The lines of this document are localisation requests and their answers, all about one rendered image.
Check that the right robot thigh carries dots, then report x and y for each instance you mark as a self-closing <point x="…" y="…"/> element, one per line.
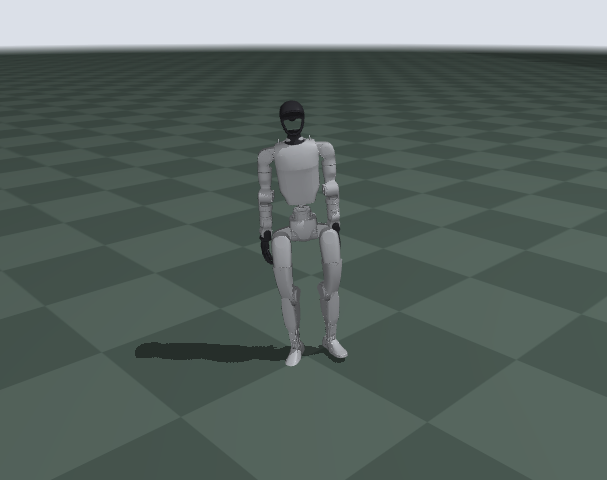
<point x="282" y="264"/>

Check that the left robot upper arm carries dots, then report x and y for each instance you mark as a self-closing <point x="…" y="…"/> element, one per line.
<point x="326" y="150"/>

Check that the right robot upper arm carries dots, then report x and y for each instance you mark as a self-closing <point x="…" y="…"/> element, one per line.
<point x="265" y="157"/>

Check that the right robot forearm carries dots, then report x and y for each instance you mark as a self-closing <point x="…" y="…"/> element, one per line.
<point x="265" y="210"/>

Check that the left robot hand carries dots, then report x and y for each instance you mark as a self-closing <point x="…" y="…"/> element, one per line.
<point x="336" y="227"/>

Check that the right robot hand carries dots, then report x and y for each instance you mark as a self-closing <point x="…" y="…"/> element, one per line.
<point x="265" y="246"/>

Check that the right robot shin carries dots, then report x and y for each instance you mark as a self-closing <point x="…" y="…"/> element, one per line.
<point x="291" y="316"/>

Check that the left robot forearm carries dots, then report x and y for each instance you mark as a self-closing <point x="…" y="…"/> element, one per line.
<point x="333" y="212"/>

